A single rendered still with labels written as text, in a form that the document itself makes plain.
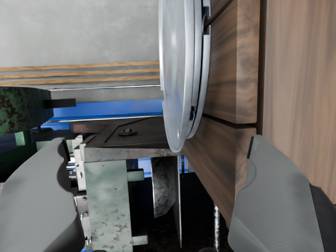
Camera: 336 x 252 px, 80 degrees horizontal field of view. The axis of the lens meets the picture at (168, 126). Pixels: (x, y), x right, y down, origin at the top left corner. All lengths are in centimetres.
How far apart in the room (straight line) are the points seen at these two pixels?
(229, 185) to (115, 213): 67
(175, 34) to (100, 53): 192
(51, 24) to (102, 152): 181
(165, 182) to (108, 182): 24
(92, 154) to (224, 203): 53
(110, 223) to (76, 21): 186
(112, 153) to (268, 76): 57
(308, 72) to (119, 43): 203
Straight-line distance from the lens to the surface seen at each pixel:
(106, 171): 76
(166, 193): 89
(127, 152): 67
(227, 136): 18
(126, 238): 88
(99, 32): 220
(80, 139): 97
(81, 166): 87
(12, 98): 99
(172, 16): 28
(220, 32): 20
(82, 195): 89
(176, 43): 26
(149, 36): 216
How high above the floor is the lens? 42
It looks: 6 degrees down
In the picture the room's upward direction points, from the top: 93 degrees counter-clockwise
